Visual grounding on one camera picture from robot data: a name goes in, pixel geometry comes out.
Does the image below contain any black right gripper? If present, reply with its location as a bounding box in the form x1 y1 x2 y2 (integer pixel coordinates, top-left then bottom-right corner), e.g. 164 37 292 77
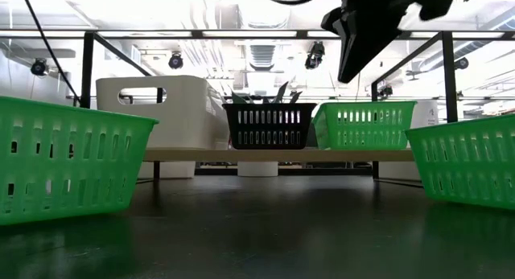
320 0 422 84

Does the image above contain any green slotted plastic basket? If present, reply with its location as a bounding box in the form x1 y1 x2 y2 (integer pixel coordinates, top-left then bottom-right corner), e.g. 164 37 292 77
312 101 418 151
405 113 515 211
0 96 160 227

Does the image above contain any black slotted plastic basket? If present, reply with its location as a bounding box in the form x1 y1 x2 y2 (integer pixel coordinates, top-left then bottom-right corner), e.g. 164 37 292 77
222 102 318 150

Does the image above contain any white floor-standing device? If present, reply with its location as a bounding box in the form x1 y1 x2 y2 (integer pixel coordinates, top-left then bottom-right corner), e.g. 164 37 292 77
414 101 440 129

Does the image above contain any overhead light bar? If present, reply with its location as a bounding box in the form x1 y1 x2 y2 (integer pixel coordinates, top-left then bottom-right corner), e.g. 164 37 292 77
0 28 515 41

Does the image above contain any black table mat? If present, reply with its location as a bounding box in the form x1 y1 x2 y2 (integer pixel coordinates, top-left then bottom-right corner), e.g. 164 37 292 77
0 174 515 279

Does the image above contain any black rig frame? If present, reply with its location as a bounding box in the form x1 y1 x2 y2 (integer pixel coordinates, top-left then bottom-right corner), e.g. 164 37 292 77
195 167 373 177

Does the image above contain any wooden shelf black frame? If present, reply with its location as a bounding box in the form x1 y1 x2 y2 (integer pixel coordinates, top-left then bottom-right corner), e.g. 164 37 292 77
79 31 460 188

